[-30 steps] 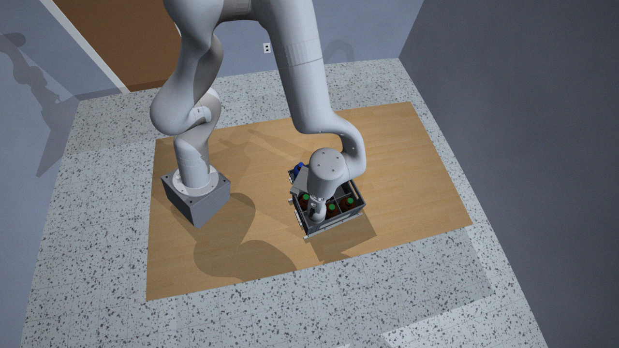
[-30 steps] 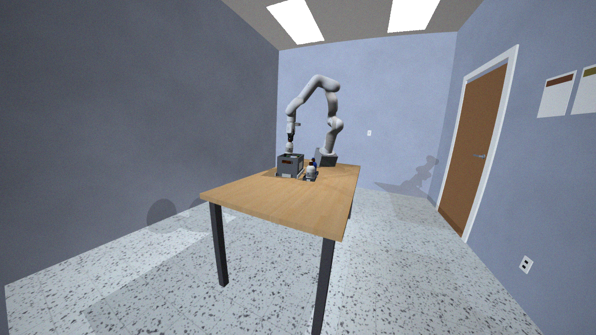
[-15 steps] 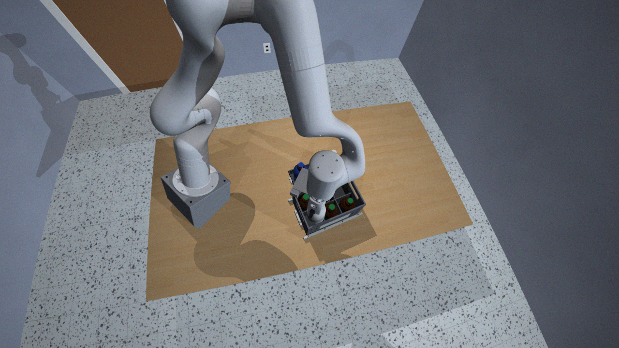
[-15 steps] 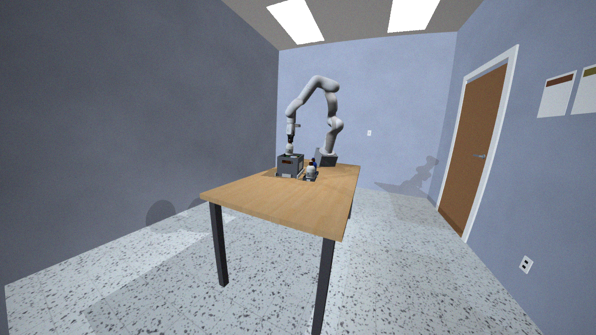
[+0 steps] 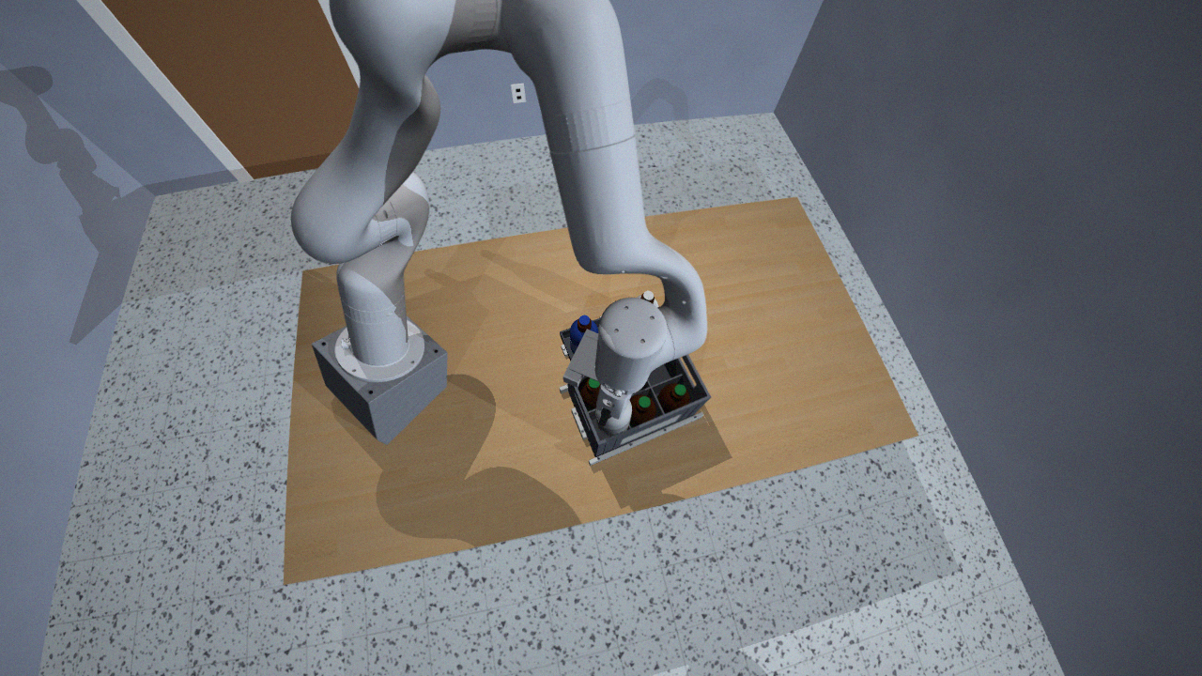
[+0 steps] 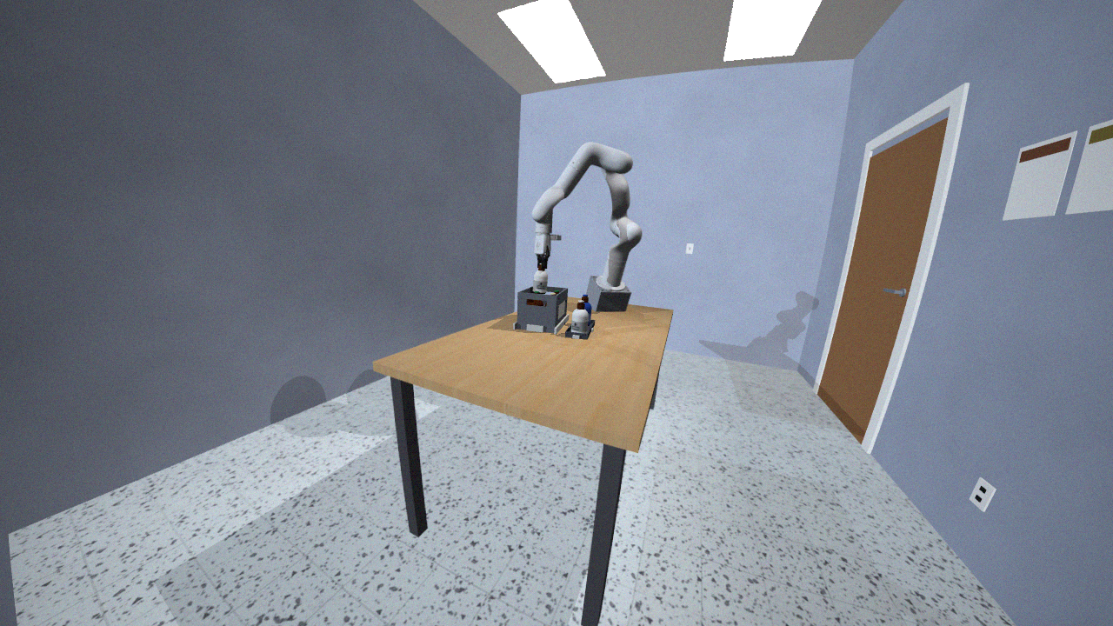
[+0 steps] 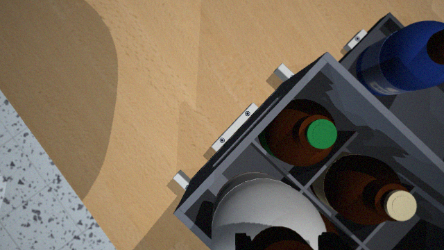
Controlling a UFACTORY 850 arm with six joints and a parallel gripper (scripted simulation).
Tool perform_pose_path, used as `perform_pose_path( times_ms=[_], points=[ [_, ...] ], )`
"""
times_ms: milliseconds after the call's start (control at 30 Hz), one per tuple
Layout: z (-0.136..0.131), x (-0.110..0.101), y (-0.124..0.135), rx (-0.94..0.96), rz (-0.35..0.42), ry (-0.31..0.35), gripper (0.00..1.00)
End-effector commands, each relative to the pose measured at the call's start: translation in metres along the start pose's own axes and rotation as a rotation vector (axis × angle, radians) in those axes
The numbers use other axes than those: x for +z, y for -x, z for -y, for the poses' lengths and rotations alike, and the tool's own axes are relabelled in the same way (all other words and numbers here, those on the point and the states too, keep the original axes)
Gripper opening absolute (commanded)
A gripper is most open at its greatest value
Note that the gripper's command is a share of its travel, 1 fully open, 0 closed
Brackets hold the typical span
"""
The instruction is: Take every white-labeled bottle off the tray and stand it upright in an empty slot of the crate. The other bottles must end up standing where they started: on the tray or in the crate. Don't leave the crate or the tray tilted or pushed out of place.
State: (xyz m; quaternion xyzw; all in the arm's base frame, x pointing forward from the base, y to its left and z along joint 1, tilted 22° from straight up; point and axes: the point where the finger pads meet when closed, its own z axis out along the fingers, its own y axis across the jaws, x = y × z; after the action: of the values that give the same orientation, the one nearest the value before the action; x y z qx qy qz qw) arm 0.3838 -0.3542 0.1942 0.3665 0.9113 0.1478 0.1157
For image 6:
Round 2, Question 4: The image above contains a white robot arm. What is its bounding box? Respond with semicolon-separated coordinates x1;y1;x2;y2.
532;141;642;291

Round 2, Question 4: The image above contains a white bottle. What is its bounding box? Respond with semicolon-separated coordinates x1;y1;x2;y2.
532;263;548;294
571;300;589;334

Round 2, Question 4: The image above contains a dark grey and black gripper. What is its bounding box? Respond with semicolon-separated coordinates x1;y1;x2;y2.
534;234;551;268

